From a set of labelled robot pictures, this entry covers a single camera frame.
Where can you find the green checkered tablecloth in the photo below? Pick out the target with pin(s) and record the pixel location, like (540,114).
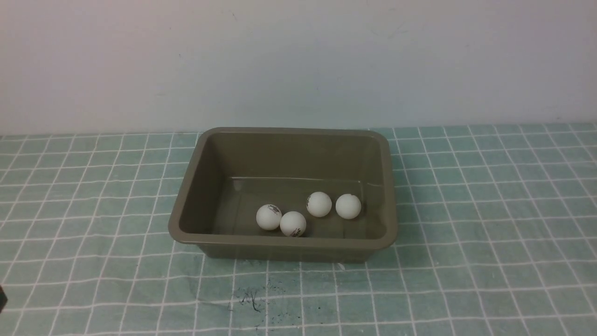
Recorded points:
(497,237)

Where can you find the black robot arm left side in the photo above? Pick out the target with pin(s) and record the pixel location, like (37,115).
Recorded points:
(3,299)

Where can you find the olive green plastic bin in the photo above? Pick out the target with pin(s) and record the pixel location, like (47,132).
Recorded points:
(233,171)

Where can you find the white printed ping-pong ball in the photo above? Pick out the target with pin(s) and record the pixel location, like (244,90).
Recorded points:
(319,204)

